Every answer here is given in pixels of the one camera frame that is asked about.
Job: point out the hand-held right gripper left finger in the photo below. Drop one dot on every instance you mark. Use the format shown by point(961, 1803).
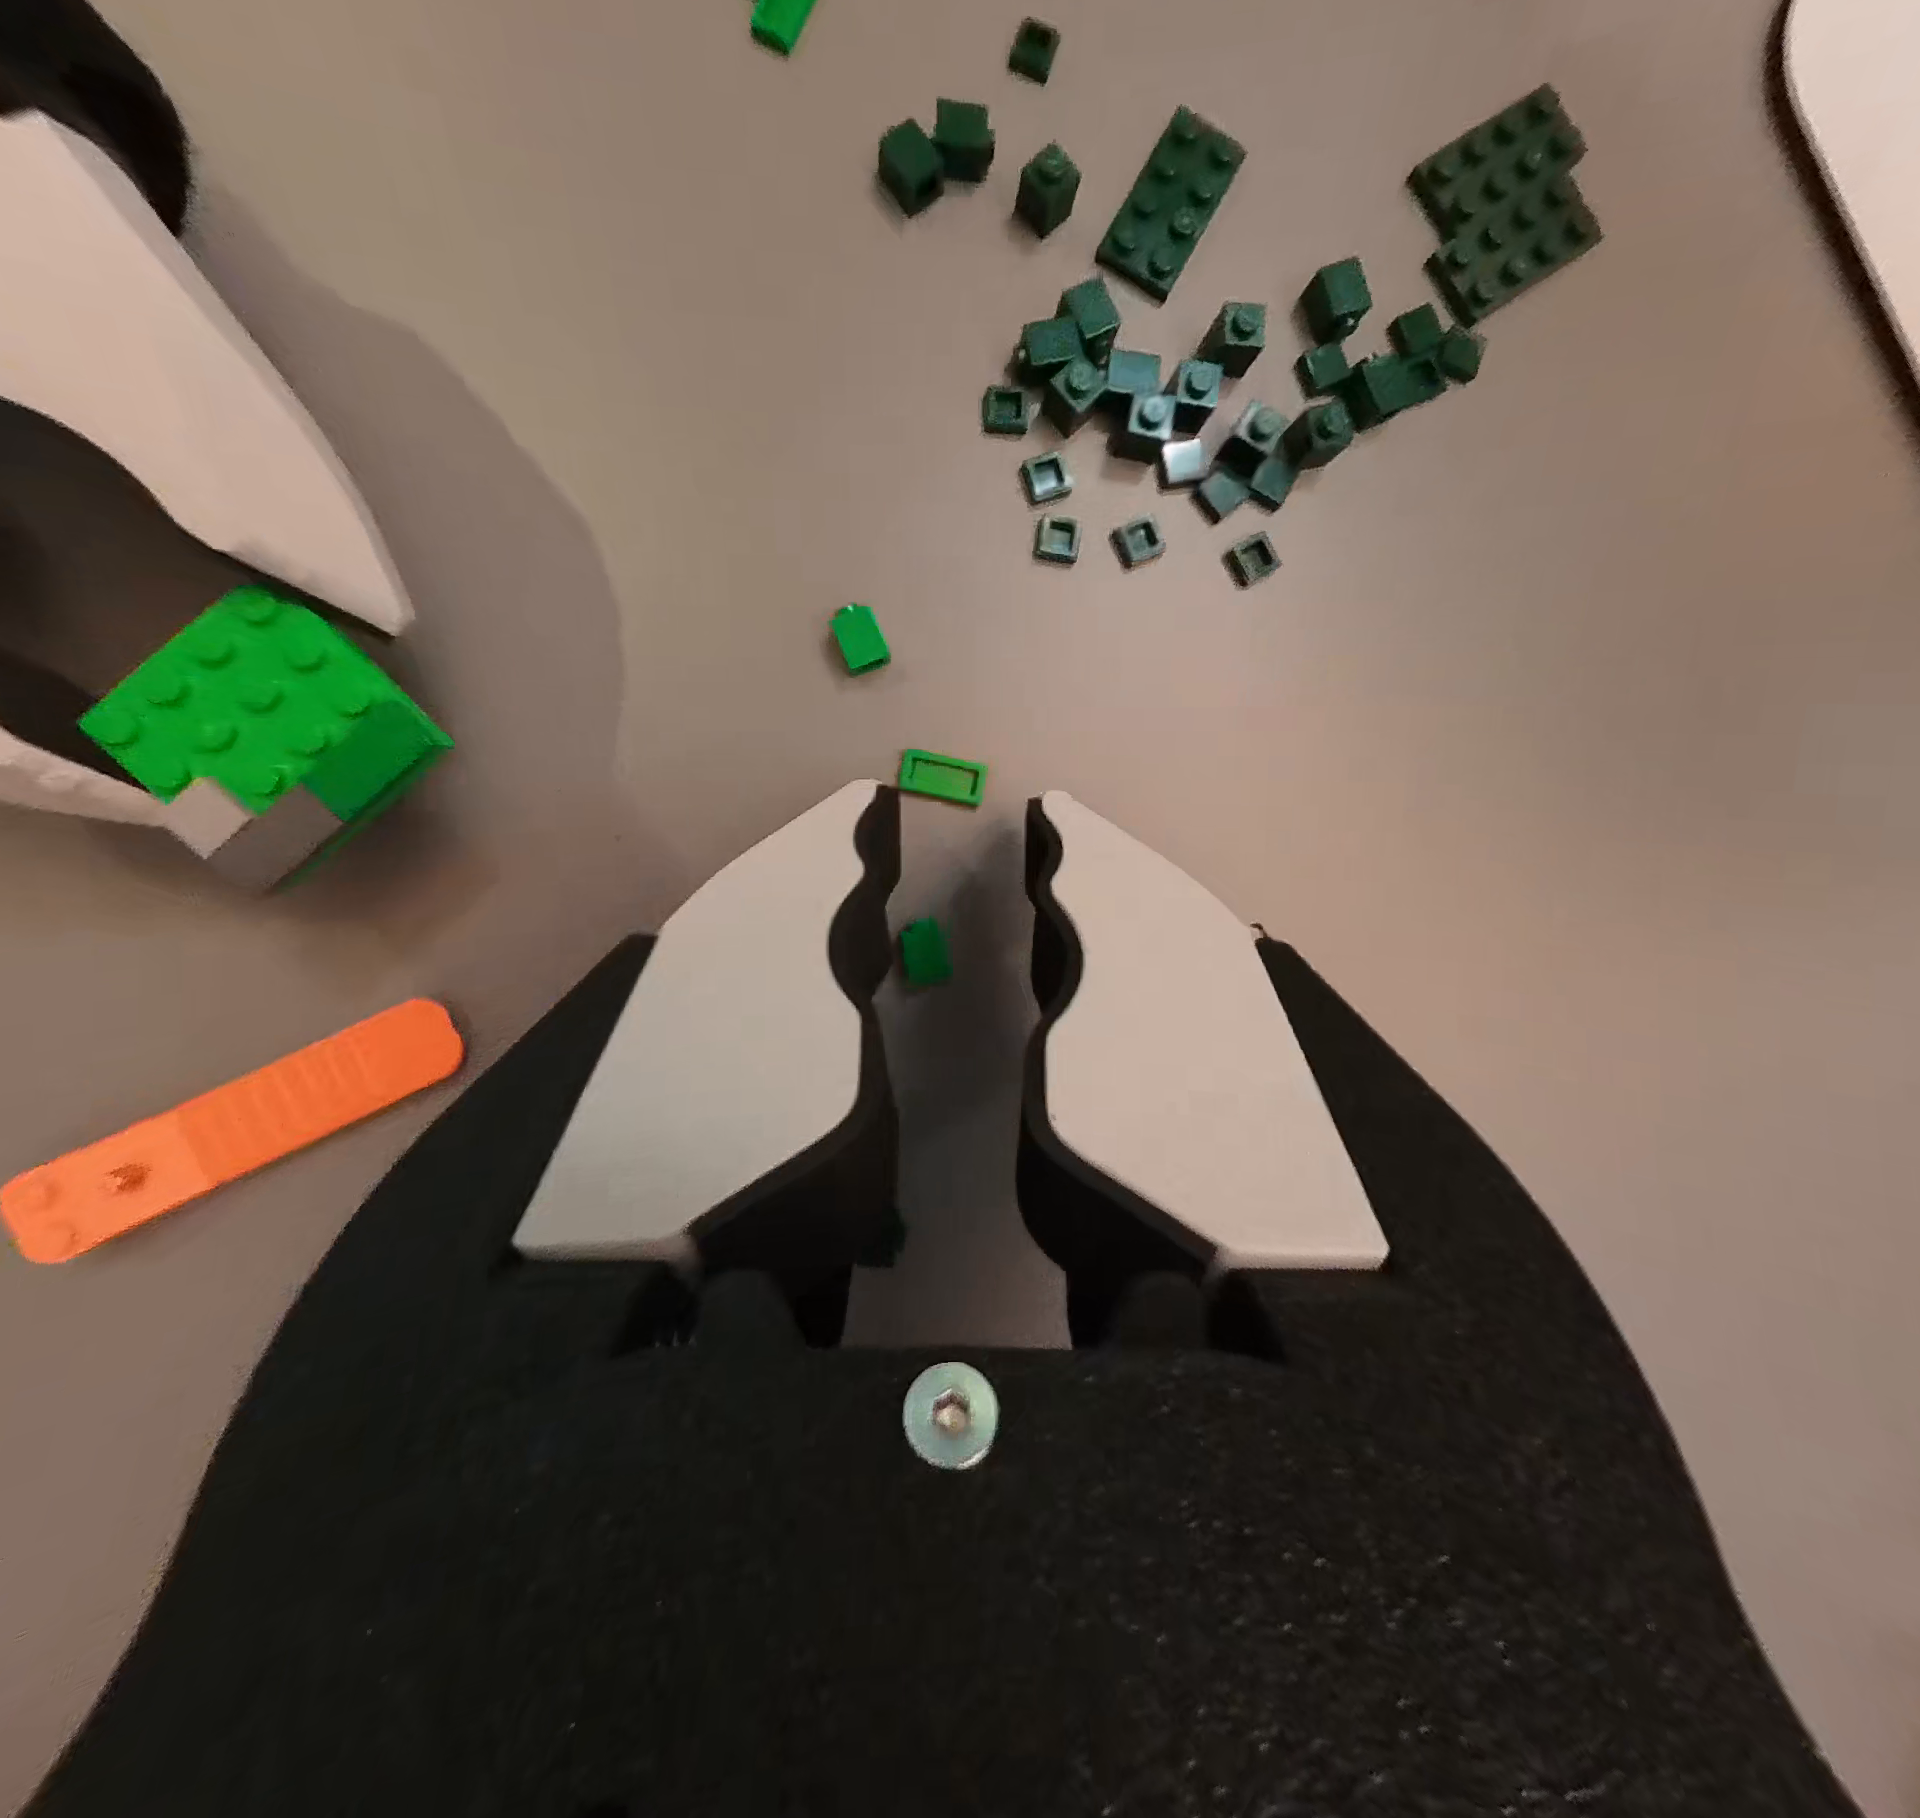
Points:
point(721, 1037)

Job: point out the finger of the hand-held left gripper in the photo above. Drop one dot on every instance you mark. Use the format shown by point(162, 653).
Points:
point(247, 835)
point(181, 377)

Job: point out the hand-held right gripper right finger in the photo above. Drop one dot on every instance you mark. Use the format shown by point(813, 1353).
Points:
point(1186, 1082)

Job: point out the bright green lego plate assembly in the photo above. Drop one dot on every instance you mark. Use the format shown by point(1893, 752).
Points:
point(239, 693)

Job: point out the small bright green lego brick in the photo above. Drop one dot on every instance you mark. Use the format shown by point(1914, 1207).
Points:
point(858, 642)
point(922, 951)

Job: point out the orange lego brick separator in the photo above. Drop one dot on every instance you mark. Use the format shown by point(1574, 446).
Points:
point(256, 1121)

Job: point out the dark green long lego plate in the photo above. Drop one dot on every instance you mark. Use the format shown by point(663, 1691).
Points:
point(1172, 203)

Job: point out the dark green large lego plate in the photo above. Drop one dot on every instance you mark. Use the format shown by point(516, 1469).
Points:
point(1508, 206)

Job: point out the pile of dark green bricks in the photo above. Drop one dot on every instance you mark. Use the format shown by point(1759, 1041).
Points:
point(1147, 400)

